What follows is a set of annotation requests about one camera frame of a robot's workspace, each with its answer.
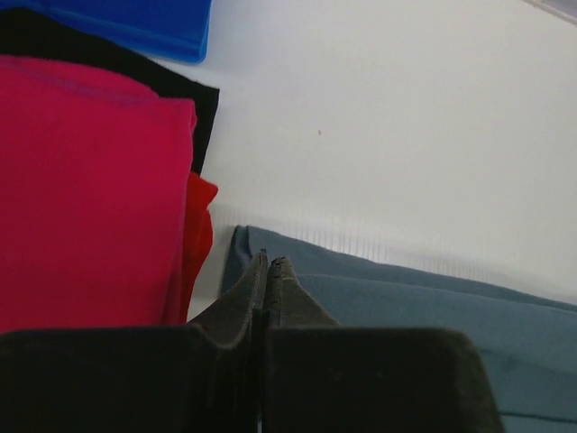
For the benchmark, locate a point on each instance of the folded orange t shirt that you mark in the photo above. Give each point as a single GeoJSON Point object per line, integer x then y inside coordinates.
{"type": "Point", "coordinates": [198, 236]}

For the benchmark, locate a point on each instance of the grey blue t shirt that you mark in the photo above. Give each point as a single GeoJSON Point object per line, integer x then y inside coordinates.
{"type": "Point", "coordinates": [527, 343]}

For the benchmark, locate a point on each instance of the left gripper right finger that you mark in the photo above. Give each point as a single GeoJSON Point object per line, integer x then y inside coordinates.
{"type": "Point", "coordinates": [319, 376]}

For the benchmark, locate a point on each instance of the blue plastic divided bin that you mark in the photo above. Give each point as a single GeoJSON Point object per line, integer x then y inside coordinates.
{"type": "Point", "coordinates": [171, 29]}

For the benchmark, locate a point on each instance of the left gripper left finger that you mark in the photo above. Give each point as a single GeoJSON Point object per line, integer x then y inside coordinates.
{"type": "Point", "coordinates": [196, 377]}

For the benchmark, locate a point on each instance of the folded magenta t shirt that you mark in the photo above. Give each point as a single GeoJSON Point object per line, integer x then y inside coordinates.
{"type": "Point", "coordinates": [94, 173]}

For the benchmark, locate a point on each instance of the folded black t shirt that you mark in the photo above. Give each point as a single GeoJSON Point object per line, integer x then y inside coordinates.
{"type": "Point", "coordinates": [28, 33]}

